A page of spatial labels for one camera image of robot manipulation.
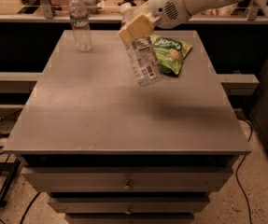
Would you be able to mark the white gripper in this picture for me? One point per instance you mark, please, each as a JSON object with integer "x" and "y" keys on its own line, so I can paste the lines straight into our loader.
{"x": 165, "y": 10}

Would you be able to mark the blue label plastic bottle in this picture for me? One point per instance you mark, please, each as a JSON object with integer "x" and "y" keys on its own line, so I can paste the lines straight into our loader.
{"x": 140, "y": 52}

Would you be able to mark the clear empty water bottle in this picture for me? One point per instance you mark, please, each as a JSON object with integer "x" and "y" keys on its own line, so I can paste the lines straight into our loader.
{"x": 80, "y": 24}

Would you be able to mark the green snack bag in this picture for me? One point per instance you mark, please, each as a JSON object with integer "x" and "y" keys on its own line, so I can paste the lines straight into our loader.
{"x": 170, "y": 53}

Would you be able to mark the printed food bag background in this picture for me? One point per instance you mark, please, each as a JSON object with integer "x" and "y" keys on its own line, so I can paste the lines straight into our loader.
{"x": 229, "y": 10}

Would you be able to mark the grey drawer cabinet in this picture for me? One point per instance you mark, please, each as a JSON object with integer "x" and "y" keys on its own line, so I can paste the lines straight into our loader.
{"x": 88, "y": 127}

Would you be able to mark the round drawer knob upper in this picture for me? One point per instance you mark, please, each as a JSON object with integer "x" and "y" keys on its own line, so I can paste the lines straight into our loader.
{"x": 128, "y": 185}

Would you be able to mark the round drawer knob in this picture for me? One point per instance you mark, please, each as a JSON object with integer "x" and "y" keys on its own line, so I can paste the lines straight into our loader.
{"x": 128, "y": 211}
{"x": 128, "y": 185}

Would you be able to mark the round drawer knob lower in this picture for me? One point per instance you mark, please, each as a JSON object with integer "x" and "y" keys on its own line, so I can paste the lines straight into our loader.
{"x": 128, "y": 211}

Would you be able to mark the black metal stand leg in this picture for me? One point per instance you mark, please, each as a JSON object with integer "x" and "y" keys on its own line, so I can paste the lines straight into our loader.
{"x": 11, "y": 169}

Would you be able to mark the grey metal rail frame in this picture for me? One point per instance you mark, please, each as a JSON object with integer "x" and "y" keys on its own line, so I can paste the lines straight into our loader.
{"x": 99, "y": 12}

